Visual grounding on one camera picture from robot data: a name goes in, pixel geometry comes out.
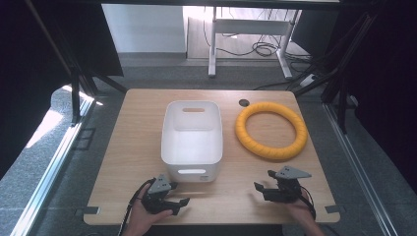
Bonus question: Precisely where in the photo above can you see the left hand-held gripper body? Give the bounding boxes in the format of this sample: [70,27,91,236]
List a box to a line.
[140,174,181,215]

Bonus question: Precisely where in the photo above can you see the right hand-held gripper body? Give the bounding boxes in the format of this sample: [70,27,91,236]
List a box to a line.
[262,165,313,204]

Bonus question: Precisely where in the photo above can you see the white plastic storage bin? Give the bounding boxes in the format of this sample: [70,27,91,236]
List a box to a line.
[160,99,224,184]

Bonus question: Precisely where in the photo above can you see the yellow foam ring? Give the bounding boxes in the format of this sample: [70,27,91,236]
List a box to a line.
[234,100,309,162]

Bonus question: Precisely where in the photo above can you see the person's right hand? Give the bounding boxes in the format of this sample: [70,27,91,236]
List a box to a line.
[284,190,317,228]

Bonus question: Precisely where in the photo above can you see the person's left hand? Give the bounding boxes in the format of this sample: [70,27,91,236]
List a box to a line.
[124,184,174,233]

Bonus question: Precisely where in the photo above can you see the grey tape strip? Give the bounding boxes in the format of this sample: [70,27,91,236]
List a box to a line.
[74,206,101,217]
[324,204,346,214]

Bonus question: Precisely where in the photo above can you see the white power strip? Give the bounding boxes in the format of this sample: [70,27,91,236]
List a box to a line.
[299,73,320,89]

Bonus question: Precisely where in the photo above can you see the black metal stand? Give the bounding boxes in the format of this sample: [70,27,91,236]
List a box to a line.
[23,0,130,127]
[287,0,388,135]

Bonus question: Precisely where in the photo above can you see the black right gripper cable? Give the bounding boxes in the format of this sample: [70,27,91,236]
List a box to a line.
[298,184,318,221]

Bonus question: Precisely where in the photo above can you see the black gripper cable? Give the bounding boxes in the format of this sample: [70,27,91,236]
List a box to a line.
[298,184,318,221]
[117,177,157,236]

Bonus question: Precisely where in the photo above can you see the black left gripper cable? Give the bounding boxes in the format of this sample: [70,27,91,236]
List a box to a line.
[117,177,157,236]

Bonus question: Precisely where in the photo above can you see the aluminium floor rail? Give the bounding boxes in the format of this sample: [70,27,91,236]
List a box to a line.
[322,102,400,236]
[9,97,96,236]

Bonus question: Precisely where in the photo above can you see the black floor cables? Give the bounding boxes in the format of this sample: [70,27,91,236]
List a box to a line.
[202,7,313,64]

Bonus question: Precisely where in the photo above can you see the white desk frame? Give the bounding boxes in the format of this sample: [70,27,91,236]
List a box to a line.
[208,6,302,80]

